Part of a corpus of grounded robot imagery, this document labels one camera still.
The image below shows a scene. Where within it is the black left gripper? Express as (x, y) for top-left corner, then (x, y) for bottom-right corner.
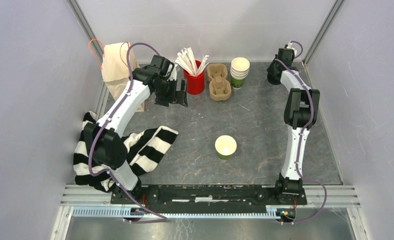
(154, 78), (188, 108)

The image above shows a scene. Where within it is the green paper coffee cup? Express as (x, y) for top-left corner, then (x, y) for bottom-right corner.
(214, 135), (237, 160)

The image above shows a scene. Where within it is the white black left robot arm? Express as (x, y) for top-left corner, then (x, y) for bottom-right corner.
(84, 55), (188, 204)

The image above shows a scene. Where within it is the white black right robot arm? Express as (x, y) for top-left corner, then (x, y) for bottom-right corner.
(267, 47), (320, 204)

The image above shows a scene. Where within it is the stack of black lids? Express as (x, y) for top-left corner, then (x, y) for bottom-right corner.
(267, 75), (275, 85)

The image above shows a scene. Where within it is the red straw holder cup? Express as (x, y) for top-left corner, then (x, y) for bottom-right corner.
(183, 69), (205, 95)

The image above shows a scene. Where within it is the stack of paper cups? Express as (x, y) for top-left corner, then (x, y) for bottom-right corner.
(230, 57), (250, 90)

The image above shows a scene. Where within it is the white wrapped straws bundle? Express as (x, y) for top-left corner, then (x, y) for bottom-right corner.
(174, 47), (209, 77)

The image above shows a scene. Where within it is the brown pulp cup carrier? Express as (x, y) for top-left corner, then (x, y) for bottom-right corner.
(206, 63), (232, 101)

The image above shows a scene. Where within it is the black white striped cloth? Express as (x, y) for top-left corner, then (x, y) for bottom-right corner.
(73, 125), (179, 193)

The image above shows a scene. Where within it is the beige paper gift bag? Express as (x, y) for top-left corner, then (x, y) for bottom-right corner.
(99, 42), (139, 101)

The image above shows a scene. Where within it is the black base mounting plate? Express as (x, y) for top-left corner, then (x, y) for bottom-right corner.
(110, 183), (308, 215)

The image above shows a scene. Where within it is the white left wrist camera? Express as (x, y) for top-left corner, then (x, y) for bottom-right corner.
(166, 63), (178, 82)

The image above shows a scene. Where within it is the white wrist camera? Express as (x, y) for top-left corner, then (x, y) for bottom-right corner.
(166, 63), (178, 82)
(285, 42), (298, 58)

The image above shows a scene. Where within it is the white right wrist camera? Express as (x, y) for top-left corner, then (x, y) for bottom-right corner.
(285, 42), (298, 58)

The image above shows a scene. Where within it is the white slotted cable duct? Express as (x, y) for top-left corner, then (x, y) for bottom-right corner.
(72, 206), (280, 220)

